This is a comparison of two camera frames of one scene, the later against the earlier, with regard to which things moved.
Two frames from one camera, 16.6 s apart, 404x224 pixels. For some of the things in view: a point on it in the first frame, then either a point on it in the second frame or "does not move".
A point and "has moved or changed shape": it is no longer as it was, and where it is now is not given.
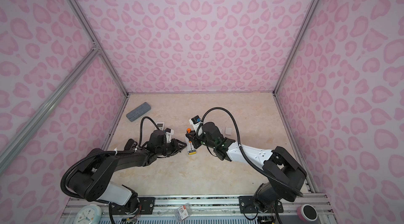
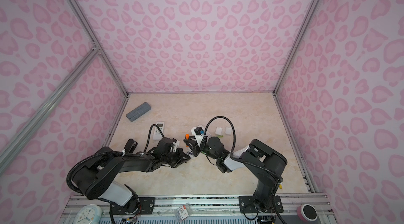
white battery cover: (228, 130) has moved or changed shape
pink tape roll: (306, 213) does not move
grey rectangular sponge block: (138, 111) does not move
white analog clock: (91, 214) does not move
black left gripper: (177, 147) -> (181, 159)
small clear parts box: (183, 212) does not move
